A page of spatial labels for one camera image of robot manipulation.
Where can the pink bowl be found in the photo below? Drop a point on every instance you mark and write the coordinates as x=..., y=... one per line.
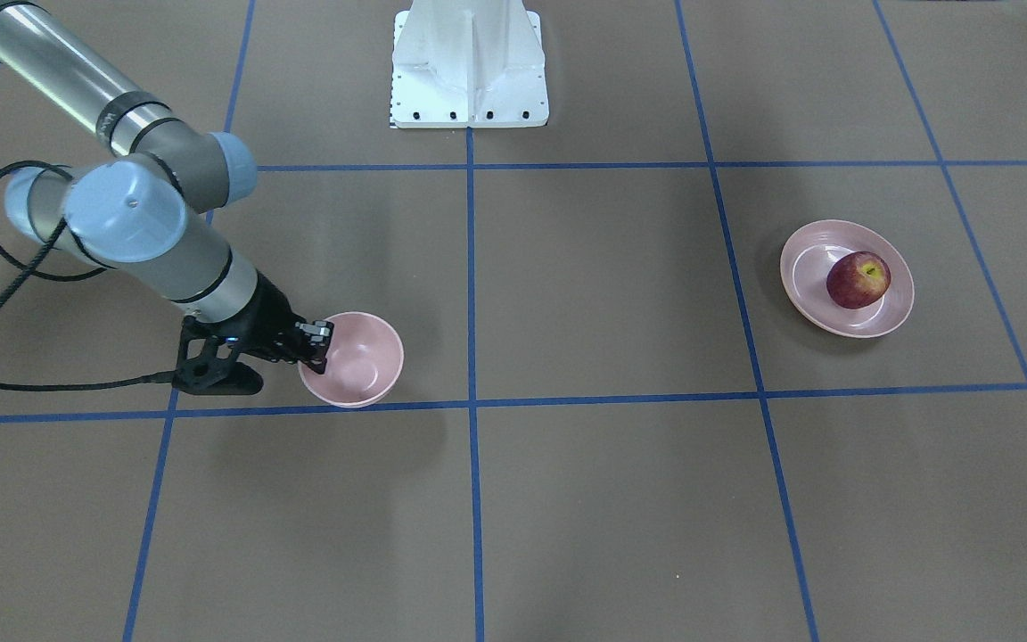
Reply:
x=364, y=361

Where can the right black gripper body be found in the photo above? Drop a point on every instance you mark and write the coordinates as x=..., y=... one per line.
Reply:
x=269, y=320

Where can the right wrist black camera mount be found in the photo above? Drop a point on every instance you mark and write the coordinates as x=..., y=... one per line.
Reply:
x=208, y=363

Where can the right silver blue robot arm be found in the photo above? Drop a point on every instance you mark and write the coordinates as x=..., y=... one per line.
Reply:
x=140, y=212

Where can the pink plate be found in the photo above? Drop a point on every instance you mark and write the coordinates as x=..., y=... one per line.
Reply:
x=807, y=257

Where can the red yellow apple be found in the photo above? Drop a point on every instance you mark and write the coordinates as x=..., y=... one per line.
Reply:
x=858, y=280

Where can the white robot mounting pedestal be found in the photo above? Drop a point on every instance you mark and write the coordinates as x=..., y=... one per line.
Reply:
x=468, y=64

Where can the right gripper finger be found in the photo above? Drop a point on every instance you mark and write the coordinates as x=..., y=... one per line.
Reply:
x=319, y=332
x=314, y=363

